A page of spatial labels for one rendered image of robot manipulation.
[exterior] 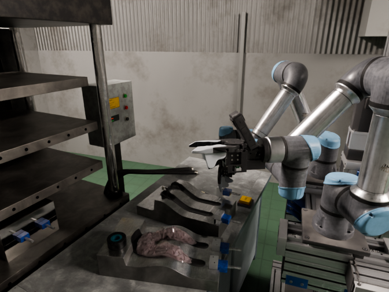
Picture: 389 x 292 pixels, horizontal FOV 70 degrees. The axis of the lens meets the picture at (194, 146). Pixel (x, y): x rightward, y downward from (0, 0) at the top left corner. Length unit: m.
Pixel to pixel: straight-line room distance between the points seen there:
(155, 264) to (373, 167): 0.85
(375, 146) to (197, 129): 2.96
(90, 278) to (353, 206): 1.04
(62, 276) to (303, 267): 0.99
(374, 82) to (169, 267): 0.94
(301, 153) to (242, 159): 0.17
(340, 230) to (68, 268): 1.12
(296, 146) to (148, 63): 3.19
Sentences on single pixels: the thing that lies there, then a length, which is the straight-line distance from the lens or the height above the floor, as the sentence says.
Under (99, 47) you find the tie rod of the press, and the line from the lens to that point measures 1.62.
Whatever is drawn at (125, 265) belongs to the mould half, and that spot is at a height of 0.87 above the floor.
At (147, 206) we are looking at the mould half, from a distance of 1.61.
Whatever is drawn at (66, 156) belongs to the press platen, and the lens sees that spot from 1.94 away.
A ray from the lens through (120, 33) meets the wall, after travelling 4.03.
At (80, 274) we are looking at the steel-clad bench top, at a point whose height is 0.80.
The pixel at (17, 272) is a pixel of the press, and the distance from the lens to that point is 1.53.
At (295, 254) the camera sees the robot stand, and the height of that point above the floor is 0.93.
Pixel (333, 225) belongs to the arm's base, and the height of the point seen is 1.09.
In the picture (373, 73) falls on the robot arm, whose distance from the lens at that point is 0.94.
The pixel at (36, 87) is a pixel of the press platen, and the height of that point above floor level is 1.52.
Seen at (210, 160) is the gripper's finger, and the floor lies 1.43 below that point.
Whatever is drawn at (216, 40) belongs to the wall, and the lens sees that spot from 3.50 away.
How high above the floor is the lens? 1.72
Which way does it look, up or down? 21 degrees down
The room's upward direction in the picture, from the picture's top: straight up
